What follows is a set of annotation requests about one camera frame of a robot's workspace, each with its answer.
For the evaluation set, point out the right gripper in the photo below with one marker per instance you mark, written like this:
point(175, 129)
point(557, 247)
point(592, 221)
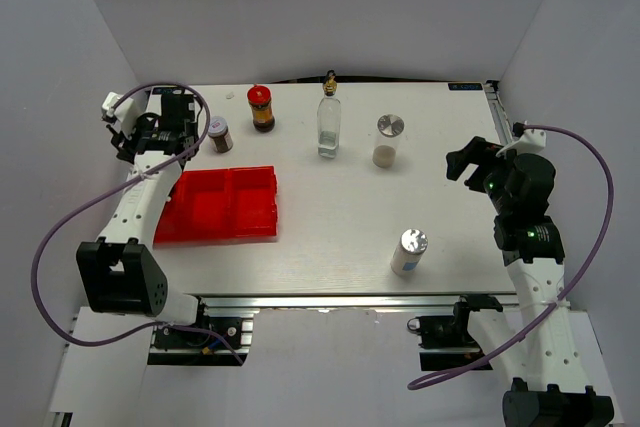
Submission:
point(458, 160)

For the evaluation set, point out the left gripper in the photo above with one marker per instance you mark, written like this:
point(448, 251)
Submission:
point(125, 141)

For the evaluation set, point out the clear glass oil bottle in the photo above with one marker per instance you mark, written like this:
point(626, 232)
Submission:
point(329, 118)

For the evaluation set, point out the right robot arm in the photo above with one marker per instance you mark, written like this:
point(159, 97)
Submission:
point(541, 366)

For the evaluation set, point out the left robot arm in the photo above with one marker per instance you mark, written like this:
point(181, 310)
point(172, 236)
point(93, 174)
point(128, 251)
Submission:
point(118, 270)

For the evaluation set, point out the small dark spice jar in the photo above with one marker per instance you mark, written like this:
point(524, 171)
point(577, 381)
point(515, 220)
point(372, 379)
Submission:
point(219, 134)

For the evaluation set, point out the clear jar with metal lid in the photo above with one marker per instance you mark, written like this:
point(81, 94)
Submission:
point(390, 127)

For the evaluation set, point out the red-capped brown sauce bottle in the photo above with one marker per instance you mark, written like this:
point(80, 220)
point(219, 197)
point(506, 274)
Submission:
point(260, 101)

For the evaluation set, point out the red plastic organizer tray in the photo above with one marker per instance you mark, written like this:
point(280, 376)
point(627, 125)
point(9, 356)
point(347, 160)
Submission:
point(216, 205)

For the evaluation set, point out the white shaker with metal lid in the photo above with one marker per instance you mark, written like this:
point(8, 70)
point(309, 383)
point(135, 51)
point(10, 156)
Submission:
point(411, 247)

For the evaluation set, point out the aluminium table rail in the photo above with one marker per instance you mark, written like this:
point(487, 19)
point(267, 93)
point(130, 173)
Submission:
point(501, 121)

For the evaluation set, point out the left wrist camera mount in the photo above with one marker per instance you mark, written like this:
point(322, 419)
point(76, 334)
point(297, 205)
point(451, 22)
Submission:
point(124, 112)

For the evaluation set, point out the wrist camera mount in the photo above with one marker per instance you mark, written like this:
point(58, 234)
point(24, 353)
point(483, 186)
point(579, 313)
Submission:
point(526, 139)
point(124, 112)

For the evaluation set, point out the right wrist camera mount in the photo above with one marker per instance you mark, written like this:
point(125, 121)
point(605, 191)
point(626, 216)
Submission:
point(526, 139)

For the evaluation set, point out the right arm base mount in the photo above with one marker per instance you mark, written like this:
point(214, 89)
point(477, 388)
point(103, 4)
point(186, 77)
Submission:
point(444, 340)

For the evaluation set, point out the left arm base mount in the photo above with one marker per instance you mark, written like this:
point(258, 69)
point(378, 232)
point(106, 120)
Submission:
point(219, 340)

